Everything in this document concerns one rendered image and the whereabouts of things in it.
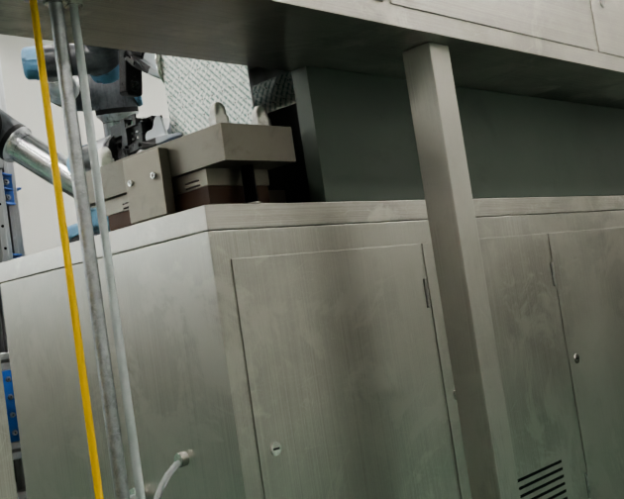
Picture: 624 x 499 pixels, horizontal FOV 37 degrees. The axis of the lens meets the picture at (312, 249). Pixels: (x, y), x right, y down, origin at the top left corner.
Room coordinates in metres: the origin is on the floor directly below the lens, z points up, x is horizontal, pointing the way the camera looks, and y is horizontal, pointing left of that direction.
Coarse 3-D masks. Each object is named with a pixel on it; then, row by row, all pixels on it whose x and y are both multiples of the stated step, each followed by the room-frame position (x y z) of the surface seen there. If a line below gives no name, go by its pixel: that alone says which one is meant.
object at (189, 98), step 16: (224, 64) 1.69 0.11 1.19; (176, 80) 1.78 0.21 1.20; (192, 80) 1.75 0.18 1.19; (208, 80) 1.72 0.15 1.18; (224, 80) 1.69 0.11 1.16; (240, 80) 1.67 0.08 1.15; (176, 96) 1.79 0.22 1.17; (192, 96) 1.76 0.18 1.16; (208, 96) 1.73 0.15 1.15; (224, 96) 1.70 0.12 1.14; (240, 96) 1.67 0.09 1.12; (176, 112) 1.79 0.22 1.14; (192, 112) 1.76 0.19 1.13; (208, 112) 1.73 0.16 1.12; (240, 112) 1.67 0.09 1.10; (176, 128) 1.80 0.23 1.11; (192, 128) 1.77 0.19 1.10
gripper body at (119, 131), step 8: (120, 120) 1.86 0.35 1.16; (128, 120) 1.88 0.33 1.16; (136, 120) 1.83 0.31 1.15; (144, 120) 1.85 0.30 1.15; (152, 120) 1.86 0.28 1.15; (112, 128) 1.91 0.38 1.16; (120, 128) 1.89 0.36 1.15; (128, 128) 1.86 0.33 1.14; (136, 128) 1.85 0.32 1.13; (144, 128) 1.84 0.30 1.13; (152, 128) 1.86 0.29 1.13; (112, 136) 1.91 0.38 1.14; (120, 136) 1.90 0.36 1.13; (128, 136) 1.86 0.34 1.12; (136, 136) 1.85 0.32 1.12; (144, 136) 1.84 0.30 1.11; (112, 144) 1.91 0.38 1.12; (120, 144) 1.91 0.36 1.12; (128, 144) 1.86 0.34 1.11; (112, 152) 1.90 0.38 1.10; (128, 152) 1.86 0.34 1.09; (136, 152) 1.84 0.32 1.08
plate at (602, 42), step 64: (0, 0) 1.08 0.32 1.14; (128, 0) 1.14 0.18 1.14; (192, 0) 1.18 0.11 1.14; (256, 0) 1.21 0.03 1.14; (320, 0) 1.30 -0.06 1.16; (384, 0) 1.41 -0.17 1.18; (448, 0) 1.54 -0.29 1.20; (512, 0) 1.70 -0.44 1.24; (576, 0) 1.90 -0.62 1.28; (256, 64) 1.53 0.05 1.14; (320, 64) 1.59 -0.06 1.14; (384, 64) 1.66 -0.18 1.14; (512, 64) 1.81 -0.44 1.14; (576, 64) 1.89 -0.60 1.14
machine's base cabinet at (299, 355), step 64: (128, 256) 1.51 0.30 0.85; (192, 256) 1.41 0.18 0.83; (256, 256) 1.44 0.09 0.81; (320, 256) 1.55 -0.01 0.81; (384, 256) 1.67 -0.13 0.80; (512, 256) 2.00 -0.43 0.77; (576, 256) 2.21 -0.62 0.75; (64, 320) 1.66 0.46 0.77; (128, 320) 1.53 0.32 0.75; (192, 320) 1.42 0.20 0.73; (256, 320) 1.42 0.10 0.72; (320, 320) 1.53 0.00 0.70; (384, 320) 1.65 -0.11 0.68; (512, 320) 1.97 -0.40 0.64; (576, 320) 2.18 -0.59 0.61; (64, 384) 1.68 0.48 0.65; (192, 384) 1.43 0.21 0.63; (256, 384) 1.41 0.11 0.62; (320, 384) 1.51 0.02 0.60; (384, 384) 1.63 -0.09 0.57; (448, 384) 1.77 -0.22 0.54; (512, 384) 1.94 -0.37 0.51; (576, 384) 2.14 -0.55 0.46; (64, 448) 1.69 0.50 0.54; (128, 448) 1.56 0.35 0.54; (192, 448) 1.45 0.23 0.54; (256, 448) 1.40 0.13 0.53; (320, 448) 1.50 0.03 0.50; (384, 448) 1.62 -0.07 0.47; (448, 448) 1.75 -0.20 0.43; (512, 448) 1.91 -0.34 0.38; (576, 448) 2.10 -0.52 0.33
